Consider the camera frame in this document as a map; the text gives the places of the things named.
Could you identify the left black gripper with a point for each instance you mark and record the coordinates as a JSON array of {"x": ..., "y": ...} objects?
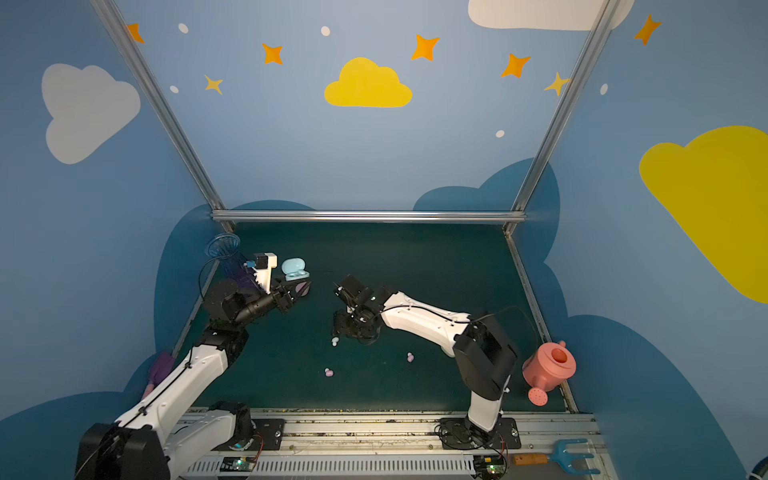
[{"x": 285, "y": 294}]

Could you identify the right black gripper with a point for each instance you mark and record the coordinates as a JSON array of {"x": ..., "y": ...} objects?
[{"x": 349, "y": 313}]

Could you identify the light blue earbud case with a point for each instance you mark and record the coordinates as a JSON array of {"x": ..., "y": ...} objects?
[{"x": 294, "y": 269}]

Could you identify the pink earbud charging case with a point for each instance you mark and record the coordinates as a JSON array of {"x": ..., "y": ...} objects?
[{"x": 302, "y": 289}]

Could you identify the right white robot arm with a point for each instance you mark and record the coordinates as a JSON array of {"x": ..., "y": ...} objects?
[{"x": 484, "y": 353}]

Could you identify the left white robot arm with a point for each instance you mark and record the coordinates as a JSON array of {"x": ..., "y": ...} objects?
[{"x": 146, "y": 442}]

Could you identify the purple ribbed glass vase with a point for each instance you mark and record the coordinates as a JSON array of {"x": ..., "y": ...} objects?
[{"x": 233, "y": 265}]

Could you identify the left green circuit board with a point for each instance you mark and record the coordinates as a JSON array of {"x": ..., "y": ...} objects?
[{"x": 237, "y": 464}]

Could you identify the green circuit board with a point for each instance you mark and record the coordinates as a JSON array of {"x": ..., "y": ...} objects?
[
  {"x": 489, "y": 467},
  {"x": 237, "y": 464}
]

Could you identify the right green circuit board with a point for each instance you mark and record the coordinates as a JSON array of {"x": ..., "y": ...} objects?
[{"x": 489, "y": 467}]

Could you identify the pink toy watering can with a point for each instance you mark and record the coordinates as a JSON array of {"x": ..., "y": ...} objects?
[{"x": 549, "y": 366}]

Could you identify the blue toy garden fork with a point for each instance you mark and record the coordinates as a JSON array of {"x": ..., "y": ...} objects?
[{"x": 560, "y": 456}]

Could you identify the aluminium back frame rail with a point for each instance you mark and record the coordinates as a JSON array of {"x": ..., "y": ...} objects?
[{"x": 421, "y": 217}]

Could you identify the front aluminium rail bed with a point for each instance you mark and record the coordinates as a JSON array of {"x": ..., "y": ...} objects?
[{"x": 324, "y": 444}]

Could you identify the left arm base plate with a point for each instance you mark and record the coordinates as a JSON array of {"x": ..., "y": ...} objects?
[{"x": 266, "y": 435}]

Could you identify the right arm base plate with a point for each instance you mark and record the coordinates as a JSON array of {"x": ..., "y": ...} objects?
[{"x": 461, "y": 434}]

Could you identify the aluminium left frame post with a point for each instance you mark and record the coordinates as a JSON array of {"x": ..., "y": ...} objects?
[{"x": 113, "y": 22}]

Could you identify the aluminium frame post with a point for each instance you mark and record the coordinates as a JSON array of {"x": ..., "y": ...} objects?
[
  {"x": 113, "y": 22},
  {"x": 583, "y": 68}
]

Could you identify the aluminium right frame post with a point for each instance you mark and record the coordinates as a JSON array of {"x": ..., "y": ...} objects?
[{"x": 583, "y": 68}]

